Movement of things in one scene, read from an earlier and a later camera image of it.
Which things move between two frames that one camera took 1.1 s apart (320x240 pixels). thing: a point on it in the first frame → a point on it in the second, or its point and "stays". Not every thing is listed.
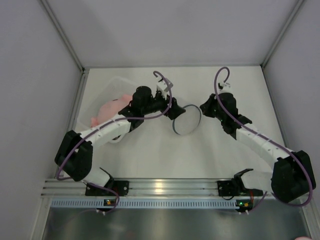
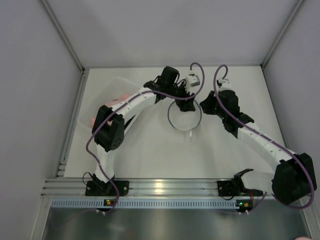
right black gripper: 212,107 stays
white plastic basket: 99,92 stays
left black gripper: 171,107 → 186,104
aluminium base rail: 62,187 stays
